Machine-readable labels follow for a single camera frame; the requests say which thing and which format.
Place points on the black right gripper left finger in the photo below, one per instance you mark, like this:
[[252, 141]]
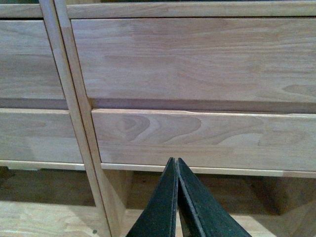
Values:
[[159, 216]]

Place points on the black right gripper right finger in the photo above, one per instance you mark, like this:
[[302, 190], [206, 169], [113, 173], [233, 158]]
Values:
[[201, 215]]

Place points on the left wooden shelf cabinet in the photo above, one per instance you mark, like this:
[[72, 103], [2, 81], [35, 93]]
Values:
[[43, 104]]

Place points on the wooden shelf cabinet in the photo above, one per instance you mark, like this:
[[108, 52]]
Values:
[[291, 193], [43, 104]]

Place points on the right wooden shelf cabinet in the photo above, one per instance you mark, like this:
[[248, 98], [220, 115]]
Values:
[[291, 193]]

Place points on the lower right wooden drawer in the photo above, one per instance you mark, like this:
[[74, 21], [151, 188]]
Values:
[[206, 139]]

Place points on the wooden drawer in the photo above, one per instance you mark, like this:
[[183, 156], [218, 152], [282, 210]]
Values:
[[38, 135], [224, 59], [206, 139], [27, 66]]

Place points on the lower left wooden drawer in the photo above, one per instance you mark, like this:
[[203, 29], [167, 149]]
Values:
[[38, 135]]

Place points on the upper right wooden drawer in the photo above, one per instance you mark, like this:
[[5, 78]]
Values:
[[224, 59]]

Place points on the upper left wooden drawer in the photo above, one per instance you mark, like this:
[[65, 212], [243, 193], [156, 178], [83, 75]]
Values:
[[27, 66]]

